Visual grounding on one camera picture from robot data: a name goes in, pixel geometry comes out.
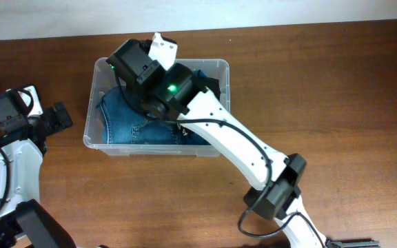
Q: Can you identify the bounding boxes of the dark blue jeans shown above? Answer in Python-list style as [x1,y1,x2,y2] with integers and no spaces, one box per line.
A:
[96,87,208,145]

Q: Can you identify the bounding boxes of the black garment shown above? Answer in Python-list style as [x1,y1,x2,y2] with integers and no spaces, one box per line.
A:
[199,76,221,100]

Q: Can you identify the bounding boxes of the blue shirt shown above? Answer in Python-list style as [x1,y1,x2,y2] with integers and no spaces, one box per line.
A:
[193,70,207,79]

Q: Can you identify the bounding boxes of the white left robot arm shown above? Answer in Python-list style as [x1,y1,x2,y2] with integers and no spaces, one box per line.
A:
[0,85,76,247]

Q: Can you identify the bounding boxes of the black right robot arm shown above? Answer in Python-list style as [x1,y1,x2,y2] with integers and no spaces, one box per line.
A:
[106,39,380,247]

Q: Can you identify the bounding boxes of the clear plastic storage bin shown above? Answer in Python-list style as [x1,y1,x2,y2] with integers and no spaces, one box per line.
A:
[83,57,230,157]

